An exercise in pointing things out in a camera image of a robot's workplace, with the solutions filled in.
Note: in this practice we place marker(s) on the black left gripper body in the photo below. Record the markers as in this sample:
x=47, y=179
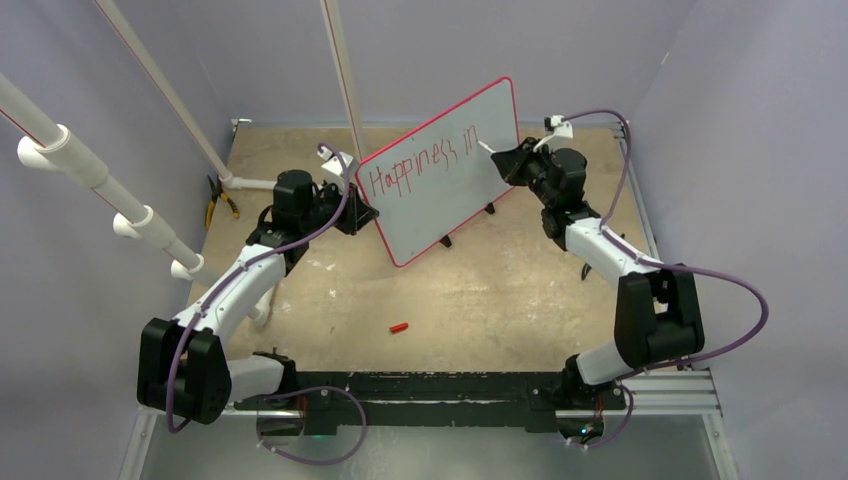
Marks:
x=326, y=209

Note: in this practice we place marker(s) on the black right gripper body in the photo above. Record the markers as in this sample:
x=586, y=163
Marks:
x=537, y=165

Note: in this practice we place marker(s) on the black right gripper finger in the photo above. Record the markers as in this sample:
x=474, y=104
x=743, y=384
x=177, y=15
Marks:
x=510, y=173
x=509, y=161

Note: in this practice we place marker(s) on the red whiteboard marker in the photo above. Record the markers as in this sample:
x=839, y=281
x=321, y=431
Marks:
x=486, y=147

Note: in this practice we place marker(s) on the red framed whiteboard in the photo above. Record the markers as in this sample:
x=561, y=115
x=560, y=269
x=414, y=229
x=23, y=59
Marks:
x=435, y=178

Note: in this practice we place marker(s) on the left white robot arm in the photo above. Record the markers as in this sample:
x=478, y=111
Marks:
x=183, y=369

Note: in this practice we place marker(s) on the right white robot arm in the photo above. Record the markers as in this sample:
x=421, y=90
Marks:
x=657, y=314

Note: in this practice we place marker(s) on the black spring clamp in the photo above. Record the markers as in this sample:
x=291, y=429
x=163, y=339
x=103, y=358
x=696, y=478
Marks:
x=585, y=270

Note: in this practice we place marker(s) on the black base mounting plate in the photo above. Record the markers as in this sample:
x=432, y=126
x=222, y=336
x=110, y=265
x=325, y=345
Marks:
x=527, y=400

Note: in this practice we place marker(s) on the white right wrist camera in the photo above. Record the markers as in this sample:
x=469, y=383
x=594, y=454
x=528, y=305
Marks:
x=556, y=127

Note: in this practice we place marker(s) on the yellow handled pliers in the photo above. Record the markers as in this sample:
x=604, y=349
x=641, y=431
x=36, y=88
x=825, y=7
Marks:
x=217, y=193

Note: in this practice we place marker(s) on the white pvc pipe frame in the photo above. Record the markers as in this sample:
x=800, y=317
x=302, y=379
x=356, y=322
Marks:
x=99, y=179

